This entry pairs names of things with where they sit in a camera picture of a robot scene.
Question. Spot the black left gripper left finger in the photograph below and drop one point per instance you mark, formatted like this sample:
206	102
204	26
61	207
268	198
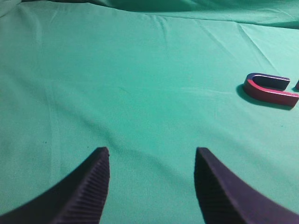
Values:
77	199

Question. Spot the red blue horseshoe magnet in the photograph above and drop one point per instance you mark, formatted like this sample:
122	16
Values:
270	89

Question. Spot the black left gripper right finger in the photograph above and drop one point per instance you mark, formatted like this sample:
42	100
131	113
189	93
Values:
224	198

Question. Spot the green table cloth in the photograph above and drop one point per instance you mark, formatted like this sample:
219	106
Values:
151	80

